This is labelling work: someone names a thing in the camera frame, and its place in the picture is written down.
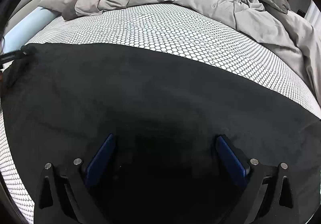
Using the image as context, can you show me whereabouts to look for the black pants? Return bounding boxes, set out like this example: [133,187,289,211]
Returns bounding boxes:
[1,43,320,223]

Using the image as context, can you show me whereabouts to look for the light blue pillow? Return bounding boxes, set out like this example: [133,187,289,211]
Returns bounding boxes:
[3,7,60,54]

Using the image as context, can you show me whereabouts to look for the white dotted mattress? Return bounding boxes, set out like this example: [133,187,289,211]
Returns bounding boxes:
[0,3,321,224]

